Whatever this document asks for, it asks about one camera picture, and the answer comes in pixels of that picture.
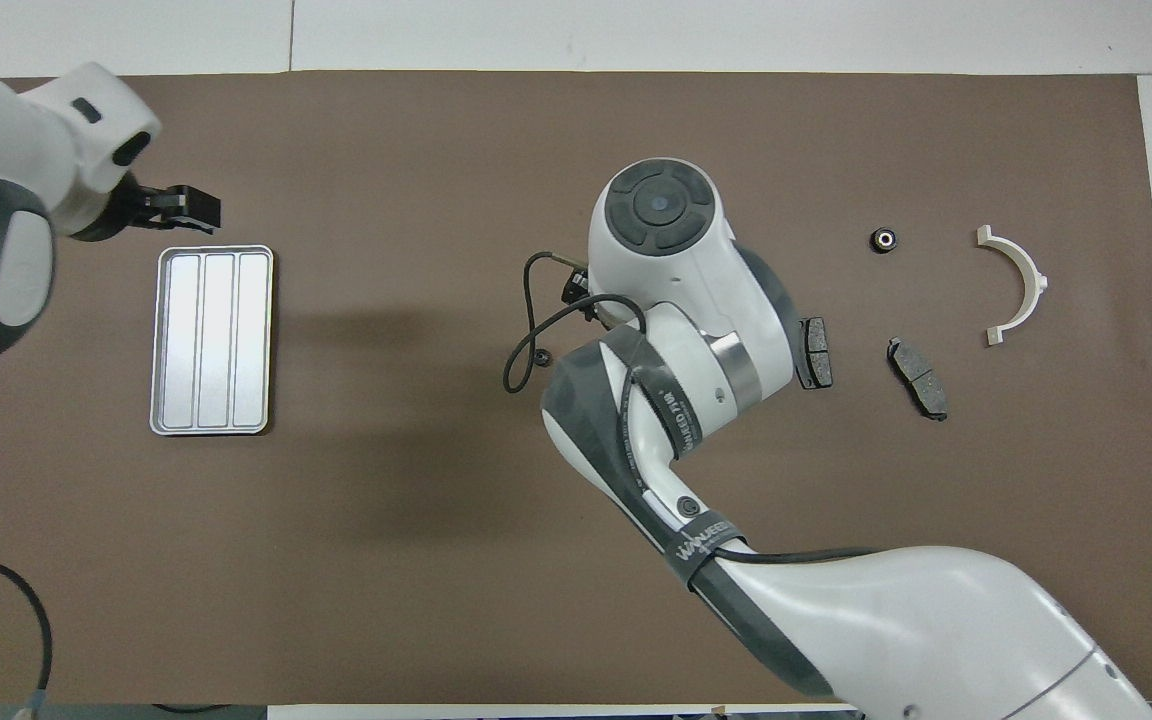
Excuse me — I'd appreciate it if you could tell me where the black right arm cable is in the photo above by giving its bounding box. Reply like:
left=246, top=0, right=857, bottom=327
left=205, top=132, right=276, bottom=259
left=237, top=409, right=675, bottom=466
left=503, top=250, right=882, bottom=566

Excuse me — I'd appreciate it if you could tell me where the dark grey rectangular brake pad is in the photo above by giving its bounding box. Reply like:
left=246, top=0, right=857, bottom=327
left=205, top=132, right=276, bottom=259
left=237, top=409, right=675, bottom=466
left=796, top=317, right=834, bottom=390

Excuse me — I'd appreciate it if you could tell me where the silver metal tray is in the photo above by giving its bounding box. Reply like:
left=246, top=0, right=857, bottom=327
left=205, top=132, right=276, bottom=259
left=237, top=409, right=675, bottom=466
left=149, top=245, right=275, bottom=437

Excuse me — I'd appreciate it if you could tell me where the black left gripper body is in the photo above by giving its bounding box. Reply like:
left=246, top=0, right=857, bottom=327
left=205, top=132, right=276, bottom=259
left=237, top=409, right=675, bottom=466
left=71, top=172, right=187, bottom=243

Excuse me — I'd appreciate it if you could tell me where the brown table mat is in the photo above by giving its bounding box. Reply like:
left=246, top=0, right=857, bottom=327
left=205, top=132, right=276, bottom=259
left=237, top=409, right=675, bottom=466
left=0, top=70, right=1152, bottom=706

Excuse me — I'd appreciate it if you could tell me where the dark grey curved brake pad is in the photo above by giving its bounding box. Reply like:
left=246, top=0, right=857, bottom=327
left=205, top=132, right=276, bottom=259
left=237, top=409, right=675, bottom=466
left=886, top=338, right=949, bottom=422

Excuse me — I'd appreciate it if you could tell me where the white curved plastic bracket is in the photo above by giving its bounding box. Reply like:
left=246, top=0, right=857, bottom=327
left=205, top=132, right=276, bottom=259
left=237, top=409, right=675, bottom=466
left=976, top=225, right=1049, bottom=347

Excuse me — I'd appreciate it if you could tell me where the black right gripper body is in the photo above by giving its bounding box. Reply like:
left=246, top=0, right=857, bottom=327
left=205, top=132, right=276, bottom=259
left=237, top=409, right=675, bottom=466
left=561, top=265, right=605, bottom=323

